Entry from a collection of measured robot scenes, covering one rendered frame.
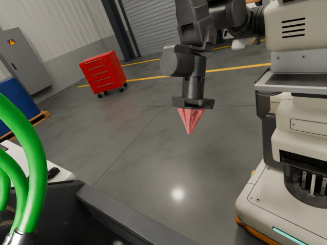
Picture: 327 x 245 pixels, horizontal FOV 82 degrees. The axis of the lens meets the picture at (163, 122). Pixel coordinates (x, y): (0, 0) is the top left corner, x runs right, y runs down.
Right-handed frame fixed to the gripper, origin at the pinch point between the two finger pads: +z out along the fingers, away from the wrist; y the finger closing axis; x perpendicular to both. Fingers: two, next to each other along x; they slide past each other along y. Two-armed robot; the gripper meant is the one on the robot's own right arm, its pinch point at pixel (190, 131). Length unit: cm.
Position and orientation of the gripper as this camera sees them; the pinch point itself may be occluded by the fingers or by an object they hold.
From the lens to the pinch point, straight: 53.1
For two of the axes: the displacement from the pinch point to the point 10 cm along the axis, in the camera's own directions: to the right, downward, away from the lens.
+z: -0.4, 9.8, 2.2
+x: 7.3, -1.2, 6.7
